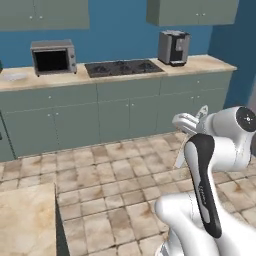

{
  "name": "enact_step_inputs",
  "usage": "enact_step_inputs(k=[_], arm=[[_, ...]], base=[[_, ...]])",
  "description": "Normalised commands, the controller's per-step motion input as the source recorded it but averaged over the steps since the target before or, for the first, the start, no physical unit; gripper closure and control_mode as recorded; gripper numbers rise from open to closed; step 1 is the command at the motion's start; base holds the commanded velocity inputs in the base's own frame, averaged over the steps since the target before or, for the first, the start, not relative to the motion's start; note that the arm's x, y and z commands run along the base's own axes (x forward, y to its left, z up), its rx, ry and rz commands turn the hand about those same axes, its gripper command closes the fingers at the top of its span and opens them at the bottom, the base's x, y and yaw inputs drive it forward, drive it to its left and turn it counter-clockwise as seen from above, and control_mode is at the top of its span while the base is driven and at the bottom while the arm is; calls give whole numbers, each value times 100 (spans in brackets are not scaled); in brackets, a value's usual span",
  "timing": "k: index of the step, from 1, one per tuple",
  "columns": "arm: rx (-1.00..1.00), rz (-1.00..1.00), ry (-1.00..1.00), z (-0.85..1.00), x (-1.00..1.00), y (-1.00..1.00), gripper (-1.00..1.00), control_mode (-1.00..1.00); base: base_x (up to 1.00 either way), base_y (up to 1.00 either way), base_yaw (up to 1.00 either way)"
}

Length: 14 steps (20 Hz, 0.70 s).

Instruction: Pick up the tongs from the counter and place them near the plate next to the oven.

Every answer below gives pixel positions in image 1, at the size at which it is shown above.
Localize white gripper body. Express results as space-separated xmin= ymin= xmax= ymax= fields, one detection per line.
xmin=171 ymin=112 xmax=201 ymax=135

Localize grey toaster oven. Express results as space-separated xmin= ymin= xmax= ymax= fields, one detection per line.
xmin=30 ymin=38 xmax=78 ymax=77

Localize white plate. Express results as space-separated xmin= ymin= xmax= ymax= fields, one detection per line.
xmin=1 ymin=71 xmax=30 ymax=82

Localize green base cupboards run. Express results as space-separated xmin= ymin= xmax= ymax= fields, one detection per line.
xmin=0 ymin=70 xmax=234 ymax=163

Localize grey coffee machine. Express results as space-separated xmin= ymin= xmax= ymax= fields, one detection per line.
xmin=157 ymin=29 xmax=192 ymax=68

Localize black hob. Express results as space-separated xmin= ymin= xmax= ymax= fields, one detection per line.
xmin=83 ymin=58 xmax=165 ymax=79

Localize dark kitchen island cabinet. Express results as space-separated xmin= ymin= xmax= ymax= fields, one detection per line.
xmin=53 ymin=185 xmax=72 ymax=256

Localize green wall cupboards with knobs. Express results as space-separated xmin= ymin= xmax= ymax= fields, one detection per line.
xmin=0 ymin=0 xmax=91 ymax=32
xmin=146 ymin=0 xmax=240 ymax=28

